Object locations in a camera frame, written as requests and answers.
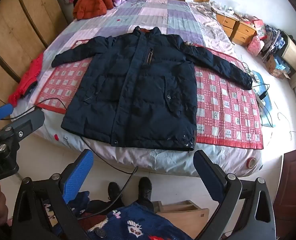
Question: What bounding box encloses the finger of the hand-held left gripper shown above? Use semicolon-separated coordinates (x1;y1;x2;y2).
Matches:
0;104;14;126
0;109;46;144

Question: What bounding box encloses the thin black cable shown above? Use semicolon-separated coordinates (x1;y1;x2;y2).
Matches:
9;98;139;220

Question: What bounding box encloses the red tape roll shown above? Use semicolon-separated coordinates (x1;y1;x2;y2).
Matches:
245;156;257;169

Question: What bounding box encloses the person's black shoe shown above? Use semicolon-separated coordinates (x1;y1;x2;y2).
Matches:
107;182;125;205
138;177;154;211

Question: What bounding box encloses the navy padded jacket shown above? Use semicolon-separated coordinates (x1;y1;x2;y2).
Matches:
51;26;253;152

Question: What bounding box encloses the person's right black shoe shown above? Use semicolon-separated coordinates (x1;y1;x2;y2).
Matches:
138;177;154;211

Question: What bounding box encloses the wooden nightstand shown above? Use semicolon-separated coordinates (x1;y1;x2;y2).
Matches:
216;12;254;47

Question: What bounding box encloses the red checked mat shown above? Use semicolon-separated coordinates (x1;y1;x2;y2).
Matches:
36;40;264;150

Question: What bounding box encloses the patchwork bed quilt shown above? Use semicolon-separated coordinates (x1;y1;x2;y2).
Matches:
11;0;264;178

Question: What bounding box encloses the person's blue knit sweater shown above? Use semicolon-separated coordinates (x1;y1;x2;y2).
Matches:
42;191;193;240

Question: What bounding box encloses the wooden stool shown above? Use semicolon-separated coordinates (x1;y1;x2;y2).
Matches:
151;200;210;239

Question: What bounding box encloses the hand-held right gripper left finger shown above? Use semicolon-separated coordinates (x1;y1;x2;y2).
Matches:
12;149;95;240

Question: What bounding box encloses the red cloth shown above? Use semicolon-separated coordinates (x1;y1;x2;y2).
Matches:
8;52;44;107

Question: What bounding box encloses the wooden wardrobe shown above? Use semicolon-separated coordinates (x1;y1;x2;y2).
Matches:
0;0;68;128

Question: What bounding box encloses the orange padded jacket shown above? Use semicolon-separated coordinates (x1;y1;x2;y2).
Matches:
72;0;115;21

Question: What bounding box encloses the cardboard box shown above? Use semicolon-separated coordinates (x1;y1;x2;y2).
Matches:
264;55;292;80

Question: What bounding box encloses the person's left black shoe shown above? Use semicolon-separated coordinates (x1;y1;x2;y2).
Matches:
107;182;125;205

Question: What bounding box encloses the dark brown door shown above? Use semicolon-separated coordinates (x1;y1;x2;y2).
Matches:
273;145;296;230

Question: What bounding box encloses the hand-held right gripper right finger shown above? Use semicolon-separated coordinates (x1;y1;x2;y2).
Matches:
193;149;275;240

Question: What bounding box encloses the pile of clothes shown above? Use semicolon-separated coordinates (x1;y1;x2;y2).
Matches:
261;24;292;63

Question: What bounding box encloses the beige woven basket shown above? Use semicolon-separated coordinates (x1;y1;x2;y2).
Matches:
280;36;296;68

